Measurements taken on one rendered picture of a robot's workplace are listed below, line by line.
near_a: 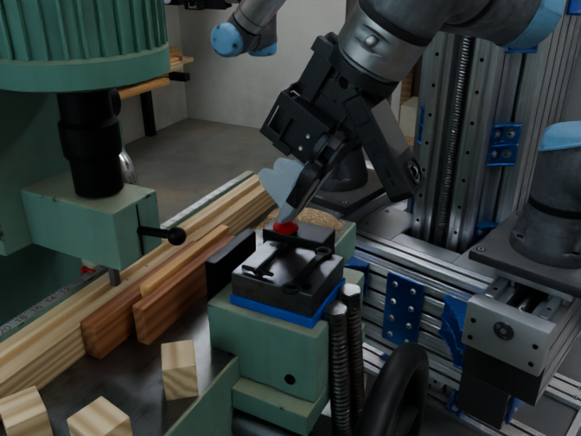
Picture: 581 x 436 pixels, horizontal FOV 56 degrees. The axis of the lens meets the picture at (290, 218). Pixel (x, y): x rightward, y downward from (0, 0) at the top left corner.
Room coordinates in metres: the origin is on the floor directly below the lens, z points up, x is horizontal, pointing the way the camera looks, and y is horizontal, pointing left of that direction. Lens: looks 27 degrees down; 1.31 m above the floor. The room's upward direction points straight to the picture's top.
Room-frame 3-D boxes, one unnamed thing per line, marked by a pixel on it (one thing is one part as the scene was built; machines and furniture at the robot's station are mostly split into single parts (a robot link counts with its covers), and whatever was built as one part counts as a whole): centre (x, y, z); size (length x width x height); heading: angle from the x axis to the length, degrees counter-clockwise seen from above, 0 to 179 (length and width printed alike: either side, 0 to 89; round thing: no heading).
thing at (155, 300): (0.59, 0.13, 0.92); 0.19 x 0.02 x 0.05; 153
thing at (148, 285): (0.61, 0.13, 0.93); 0.17 x 0.01 x 0.06; 153
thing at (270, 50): (1.42, 0.08, 1.12); 0.11 x 0.08 x 0.11; 153
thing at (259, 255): (0.53, 0.00, 0.99); 0.13 x 0.11 x 0.06; 153
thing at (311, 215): (0.80, -0.02, 0.91); 0.12 x 0.09 x 0.03; 63
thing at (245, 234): (0.55, 0.04, 0.95); 0.09 x 0.07 x 0.09; 153
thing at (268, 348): (0.53, 0.00, 0.91); 0.15 x 0.14 x 0.09; 153
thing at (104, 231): (0.56, 0.22, 1.03); 0.14 x 0.07 x 0.09; 63
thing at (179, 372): (0.43, 0.11, 0.92); 0.04 x 0.03 x 0.04; 13
